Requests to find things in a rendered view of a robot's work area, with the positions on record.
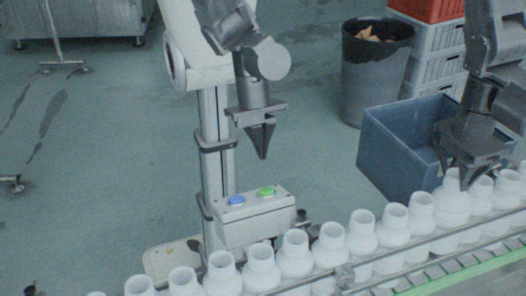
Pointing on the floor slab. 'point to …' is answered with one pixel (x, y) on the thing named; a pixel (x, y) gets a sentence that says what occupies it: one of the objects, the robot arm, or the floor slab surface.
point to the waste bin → (371, 65)
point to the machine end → (76, 19)
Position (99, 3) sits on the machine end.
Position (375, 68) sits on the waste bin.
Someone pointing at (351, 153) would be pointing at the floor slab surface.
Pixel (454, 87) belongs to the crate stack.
